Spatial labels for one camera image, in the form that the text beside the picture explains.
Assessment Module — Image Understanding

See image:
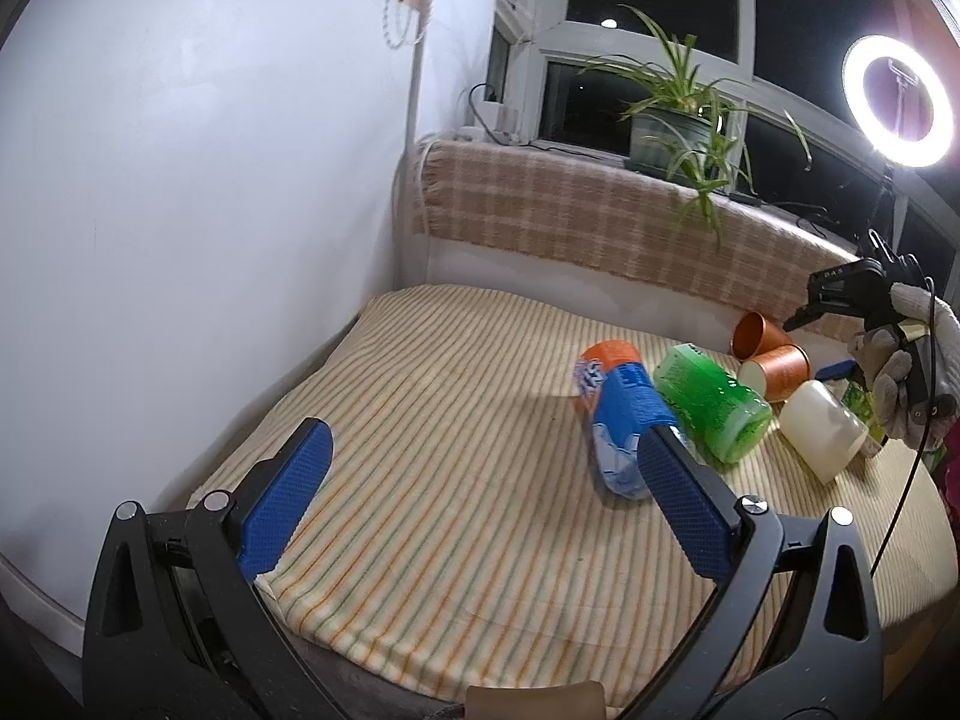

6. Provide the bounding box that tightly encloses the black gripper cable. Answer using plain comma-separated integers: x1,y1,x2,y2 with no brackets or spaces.
869,276,941,579

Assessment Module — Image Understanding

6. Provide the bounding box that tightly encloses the striped yellow mattress cover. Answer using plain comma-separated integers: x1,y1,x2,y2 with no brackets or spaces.
187,283,960,706

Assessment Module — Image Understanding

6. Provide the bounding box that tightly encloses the green grapefruit tea container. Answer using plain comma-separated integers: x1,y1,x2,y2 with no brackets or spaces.
841,380,887,458

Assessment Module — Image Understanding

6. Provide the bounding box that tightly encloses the ring light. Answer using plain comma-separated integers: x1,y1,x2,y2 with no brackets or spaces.
841,34,955,167

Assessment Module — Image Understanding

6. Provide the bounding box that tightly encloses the blue orange-capped bottle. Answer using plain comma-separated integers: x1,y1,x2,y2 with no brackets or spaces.
574,340,690,500

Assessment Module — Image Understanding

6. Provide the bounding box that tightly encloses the black tripod stand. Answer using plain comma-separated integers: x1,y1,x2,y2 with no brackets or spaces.
869,161,910,252

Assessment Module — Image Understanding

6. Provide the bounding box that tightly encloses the plaid brown blanket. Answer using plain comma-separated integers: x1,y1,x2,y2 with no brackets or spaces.
410,140,854,322

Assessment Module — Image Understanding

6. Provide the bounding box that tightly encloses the orange patterned paper cup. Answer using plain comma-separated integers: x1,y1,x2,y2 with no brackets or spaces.
737,343,811,403

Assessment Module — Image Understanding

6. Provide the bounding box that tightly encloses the white plastic cup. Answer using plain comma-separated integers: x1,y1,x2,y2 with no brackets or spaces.
779,380,867,486

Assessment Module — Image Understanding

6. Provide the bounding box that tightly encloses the gloved right hand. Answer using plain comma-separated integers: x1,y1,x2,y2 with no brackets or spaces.
848,283,960,450

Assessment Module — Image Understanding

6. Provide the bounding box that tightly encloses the potted spider plant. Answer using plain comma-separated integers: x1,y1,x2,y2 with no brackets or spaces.
581,5,814,249

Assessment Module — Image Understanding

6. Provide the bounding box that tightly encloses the green plastic bottle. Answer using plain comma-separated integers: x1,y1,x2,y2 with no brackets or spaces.
652,343,773,465

